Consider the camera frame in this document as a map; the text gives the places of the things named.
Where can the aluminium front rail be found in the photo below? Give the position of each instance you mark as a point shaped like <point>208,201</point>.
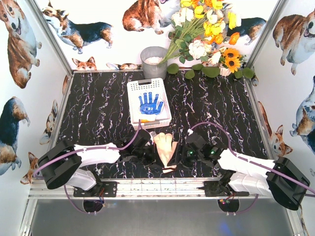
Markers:
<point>158,188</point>

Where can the grey metal bucket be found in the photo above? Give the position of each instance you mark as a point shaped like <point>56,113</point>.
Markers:
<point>153,63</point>

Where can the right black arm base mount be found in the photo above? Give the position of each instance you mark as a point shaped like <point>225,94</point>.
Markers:
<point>220,188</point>

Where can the blue dotted work glove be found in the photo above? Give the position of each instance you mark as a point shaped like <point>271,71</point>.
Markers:
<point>150,105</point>

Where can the cream glove off table edge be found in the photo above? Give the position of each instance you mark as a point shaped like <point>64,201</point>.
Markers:
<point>165,148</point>

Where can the artificial flower bouquet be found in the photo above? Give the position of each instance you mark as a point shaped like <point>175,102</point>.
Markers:
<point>207,30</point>

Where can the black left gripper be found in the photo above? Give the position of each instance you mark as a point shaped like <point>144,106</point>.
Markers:
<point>152,152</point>

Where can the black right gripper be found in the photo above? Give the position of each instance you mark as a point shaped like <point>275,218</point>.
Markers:
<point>182,152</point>

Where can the yellow palm glove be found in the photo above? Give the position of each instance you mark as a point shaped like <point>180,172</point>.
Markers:
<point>147,118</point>

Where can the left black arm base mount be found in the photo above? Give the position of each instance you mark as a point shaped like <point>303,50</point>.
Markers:
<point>101,189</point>

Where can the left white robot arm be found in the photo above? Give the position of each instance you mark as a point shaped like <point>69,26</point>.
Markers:
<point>62,165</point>

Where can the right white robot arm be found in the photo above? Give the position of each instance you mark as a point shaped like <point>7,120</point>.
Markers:
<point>279,179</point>

